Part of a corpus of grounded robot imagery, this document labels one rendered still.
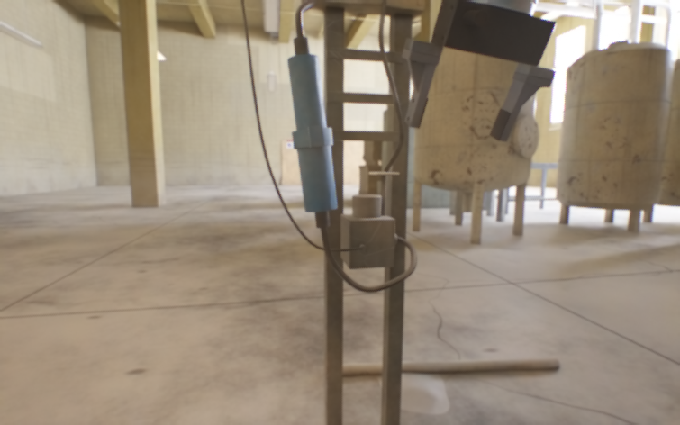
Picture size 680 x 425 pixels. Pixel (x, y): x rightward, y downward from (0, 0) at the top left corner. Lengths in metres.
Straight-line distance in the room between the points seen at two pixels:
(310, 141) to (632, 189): 5.06
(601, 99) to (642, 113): 0.46
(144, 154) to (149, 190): 0.70
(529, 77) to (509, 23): 0.08
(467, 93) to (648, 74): 2.44
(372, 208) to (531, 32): 0.35
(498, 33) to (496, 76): 3.35
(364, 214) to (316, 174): 0.13
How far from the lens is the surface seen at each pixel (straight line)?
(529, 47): 0.51
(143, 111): 7.70
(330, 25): 0.73
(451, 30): 0.46
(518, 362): 1.58
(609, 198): 5.33
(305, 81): 0.56
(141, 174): 7.66
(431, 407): 1.30
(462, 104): 3.74
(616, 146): 5.33
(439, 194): 6.94
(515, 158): 3.88
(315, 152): 0.55
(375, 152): 7.88
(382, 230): 0.62
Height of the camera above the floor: 0.77
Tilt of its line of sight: 7 degrees down
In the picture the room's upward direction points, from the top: straight up
